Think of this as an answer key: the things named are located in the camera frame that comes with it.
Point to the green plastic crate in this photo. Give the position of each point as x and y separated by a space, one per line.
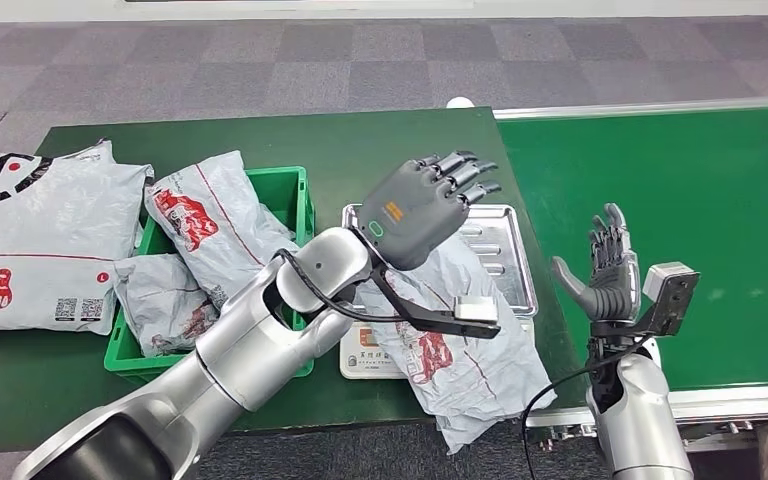
291 199

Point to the white round cap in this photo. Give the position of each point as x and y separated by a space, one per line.
460 102

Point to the white electronic scale, steel tray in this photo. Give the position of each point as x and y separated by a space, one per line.
496 252

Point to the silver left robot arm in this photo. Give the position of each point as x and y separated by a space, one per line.
225 371

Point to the long grey parcel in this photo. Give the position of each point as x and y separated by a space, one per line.
218 225

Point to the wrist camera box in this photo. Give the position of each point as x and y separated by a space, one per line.
669 291
470 314

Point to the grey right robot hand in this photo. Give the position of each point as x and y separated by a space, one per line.
606 285

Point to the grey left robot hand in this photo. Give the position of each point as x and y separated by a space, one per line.
414 212

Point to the grey parcel bag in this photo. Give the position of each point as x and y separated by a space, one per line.
159 298

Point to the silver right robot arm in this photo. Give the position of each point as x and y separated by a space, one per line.
636 417

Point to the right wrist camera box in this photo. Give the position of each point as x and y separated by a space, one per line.
669 291

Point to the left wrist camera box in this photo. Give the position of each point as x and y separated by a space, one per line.
470 314

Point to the conveyor connector box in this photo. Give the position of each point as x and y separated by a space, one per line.
556 434

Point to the large flat white mailer bag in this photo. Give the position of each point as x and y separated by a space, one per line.
39 225

